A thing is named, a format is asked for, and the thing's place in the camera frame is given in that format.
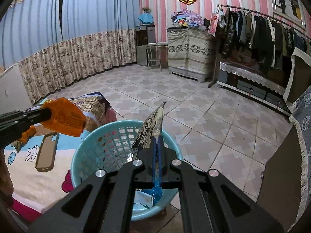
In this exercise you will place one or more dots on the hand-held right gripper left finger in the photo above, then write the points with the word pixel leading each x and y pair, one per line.
pixel 153 162

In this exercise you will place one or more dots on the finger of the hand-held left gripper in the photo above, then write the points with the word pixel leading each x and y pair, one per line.
pixel 29 115
pixel 12 136

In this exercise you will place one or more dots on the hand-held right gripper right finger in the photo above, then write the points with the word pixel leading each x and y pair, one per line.
pixel 160 162

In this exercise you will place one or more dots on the blue plastic bag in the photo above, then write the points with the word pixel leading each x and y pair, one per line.
pixel 156 193

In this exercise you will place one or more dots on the white paper scrap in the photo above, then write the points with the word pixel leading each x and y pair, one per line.
pixel 144 200

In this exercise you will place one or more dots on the light blue plastic basket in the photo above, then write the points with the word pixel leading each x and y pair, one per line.
pixel 107 145

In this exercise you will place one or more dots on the person's left forearm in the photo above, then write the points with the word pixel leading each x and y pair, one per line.
pixel 4 179

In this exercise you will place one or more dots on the orange fruit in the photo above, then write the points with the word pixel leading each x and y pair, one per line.
pixel 27 134

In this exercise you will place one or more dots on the white cabinet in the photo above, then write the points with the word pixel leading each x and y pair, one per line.
pixel 9 89

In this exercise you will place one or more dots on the brown phone case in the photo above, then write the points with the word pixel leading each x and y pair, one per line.
pixel 47 153

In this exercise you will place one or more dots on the blue floral curtain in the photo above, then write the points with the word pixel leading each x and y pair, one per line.
pixel 97 29
pixel 36 29

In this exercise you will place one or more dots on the cloth-covered washing machine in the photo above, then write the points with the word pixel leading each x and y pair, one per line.
pixel 189 53

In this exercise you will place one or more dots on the grey water dispenser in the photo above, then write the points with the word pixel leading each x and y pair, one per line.
pixel 145 46

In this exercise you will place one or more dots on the small metal stool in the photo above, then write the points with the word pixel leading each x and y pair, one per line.
pixel 155 45

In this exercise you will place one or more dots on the brown wooden cabinet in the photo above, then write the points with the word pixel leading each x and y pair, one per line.
pixel 281 174

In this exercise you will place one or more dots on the low bench with lace cloth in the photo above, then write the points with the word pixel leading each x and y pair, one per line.
pixel 250 77

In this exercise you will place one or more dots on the blue cloth cover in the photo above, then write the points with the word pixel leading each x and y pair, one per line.
pixel 145 19

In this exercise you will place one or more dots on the pile of folded clothes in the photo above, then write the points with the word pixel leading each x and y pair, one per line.
pixel 187 18

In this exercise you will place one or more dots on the pink hanging bag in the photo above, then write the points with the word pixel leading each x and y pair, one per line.
pixel 213 23

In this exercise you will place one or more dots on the grey lace cloth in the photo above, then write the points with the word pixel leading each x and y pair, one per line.
pixel 306 131

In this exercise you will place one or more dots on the small potted plant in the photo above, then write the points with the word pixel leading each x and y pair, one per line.
pixel 146 10

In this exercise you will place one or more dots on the row of hanging clothes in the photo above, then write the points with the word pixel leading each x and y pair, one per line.
pixel 257 36

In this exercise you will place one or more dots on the brown board with white border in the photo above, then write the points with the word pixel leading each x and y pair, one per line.
pixel 300 77

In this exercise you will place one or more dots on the metal clothes rack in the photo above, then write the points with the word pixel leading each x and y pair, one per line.
pixel 245 10

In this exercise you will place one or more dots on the framed wall picture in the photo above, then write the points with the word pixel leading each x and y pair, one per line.
pixel 286 2

